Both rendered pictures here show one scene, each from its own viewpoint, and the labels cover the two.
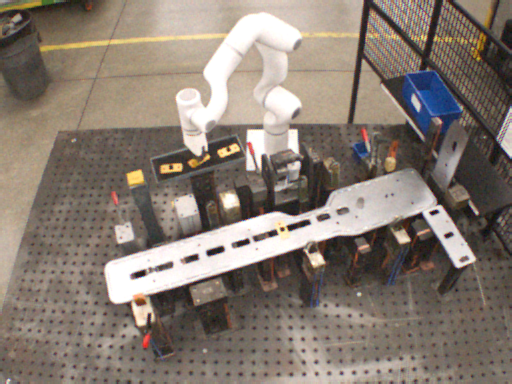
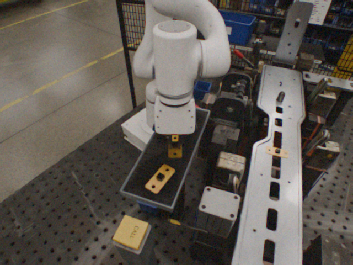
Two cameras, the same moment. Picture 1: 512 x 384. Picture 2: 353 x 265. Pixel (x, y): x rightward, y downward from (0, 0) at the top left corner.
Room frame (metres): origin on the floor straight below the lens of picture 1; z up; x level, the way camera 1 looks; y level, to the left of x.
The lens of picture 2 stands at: (1.03, 0.56, 1.67)
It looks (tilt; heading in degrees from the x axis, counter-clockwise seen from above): 46 degrees down; 306
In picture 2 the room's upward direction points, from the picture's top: straight up
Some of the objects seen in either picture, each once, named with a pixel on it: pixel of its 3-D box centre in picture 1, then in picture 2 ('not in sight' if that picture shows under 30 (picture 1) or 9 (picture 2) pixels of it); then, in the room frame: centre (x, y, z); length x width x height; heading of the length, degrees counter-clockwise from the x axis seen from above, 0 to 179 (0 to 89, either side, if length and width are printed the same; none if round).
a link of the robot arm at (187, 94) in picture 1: (190, 109); (176, 57); (1.29, 0.20, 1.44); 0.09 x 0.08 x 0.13; 41
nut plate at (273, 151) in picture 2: (282, 229); (277, 151); (1.05, -0.10, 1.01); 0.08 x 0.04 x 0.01; 17
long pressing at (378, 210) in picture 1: (278, 233); (278, 157); (1.03, -0.09, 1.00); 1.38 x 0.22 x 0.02; 106
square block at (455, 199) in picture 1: (447, 217); (296, 82); (1.13, -0.85, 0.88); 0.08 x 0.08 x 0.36; 16
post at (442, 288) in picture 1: (451, 276); (338, 107); (0.86, -0.81, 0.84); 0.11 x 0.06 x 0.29; 16
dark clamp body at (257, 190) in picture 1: (258, 210); (220, 163); (1.23, -0.02, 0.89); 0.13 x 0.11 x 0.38; 16
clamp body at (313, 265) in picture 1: (311, 277); (309, 171); (0.89, -0.21, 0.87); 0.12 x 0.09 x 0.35; 16
